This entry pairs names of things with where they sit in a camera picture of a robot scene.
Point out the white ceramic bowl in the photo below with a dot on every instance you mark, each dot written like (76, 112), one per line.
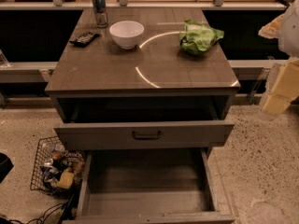
(126, 34)

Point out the middle open drawer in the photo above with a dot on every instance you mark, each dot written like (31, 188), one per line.
(148, 186)

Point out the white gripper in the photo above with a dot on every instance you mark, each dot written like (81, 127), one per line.
(290, 32)

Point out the blue silver drink can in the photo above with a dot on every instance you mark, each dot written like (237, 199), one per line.
(100, 13)

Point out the black snack bar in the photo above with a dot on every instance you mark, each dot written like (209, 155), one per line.
(84, 39)

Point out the upper open drawer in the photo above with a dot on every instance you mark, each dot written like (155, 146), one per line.
(108, 123)

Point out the open drawer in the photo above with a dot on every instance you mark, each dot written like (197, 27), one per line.
(148, 186)
(108, 123)

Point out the black object at left edge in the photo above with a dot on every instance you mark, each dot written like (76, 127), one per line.
(6, 166)

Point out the green jalapeno chip bag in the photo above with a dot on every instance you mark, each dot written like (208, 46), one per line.
(198, 38)

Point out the grey drawer cabinet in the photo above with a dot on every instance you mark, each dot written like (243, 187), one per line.
(155, 81)

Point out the yellow sponge in basket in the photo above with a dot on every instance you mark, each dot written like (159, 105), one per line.
(66, 180)

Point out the black wire basket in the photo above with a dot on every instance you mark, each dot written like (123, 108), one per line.
(51, 160)

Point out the black drawer handle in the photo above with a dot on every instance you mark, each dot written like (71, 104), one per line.
(146, 136)

